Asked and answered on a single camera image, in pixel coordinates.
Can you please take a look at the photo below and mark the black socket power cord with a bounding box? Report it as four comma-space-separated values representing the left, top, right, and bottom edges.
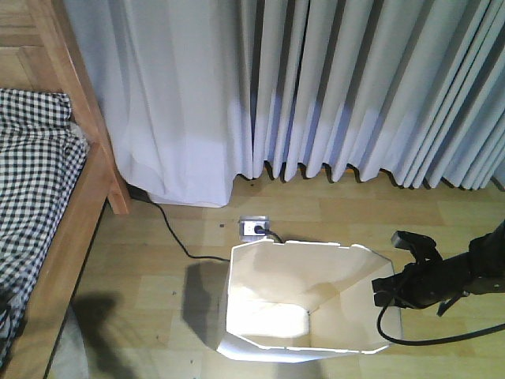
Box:
129, 189, 285, 264

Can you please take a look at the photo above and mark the white sheer curtain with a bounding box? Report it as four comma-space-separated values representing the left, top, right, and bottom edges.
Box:
65, 1, 251, 208

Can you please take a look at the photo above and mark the grey round rug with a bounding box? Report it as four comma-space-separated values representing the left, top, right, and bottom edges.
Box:
47, 307, 90, 379

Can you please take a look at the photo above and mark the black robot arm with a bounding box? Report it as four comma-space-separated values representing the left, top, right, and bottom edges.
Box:
372, 223, 504, 316

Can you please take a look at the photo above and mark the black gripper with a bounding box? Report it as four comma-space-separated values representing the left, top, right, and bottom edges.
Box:
372, 262, 469, 310

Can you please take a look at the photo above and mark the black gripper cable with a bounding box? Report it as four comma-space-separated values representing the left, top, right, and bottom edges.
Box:
376, 303, 505, 347

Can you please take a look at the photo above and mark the wooden bed frame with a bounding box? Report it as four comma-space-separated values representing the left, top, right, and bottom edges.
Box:
1, 1, 130, 378

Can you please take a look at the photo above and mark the grey pleated curtain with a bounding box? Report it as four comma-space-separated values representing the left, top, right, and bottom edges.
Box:
236, 1, 504, 190

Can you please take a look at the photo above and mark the white plastic trash bin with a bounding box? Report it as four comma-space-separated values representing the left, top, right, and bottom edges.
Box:
216, 238, 394, 363

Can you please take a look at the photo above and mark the black white checkered bedding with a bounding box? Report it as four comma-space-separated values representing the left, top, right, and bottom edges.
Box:
1, 88, 89, 358

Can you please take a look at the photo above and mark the floor power socket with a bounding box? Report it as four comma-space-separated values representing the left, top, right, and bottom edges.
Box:
238, 216, 270, 242

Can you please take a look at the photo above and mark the gripper mounted camera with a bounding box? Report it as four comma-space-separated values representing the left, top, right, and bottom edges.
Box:
391, 231, 443, 265

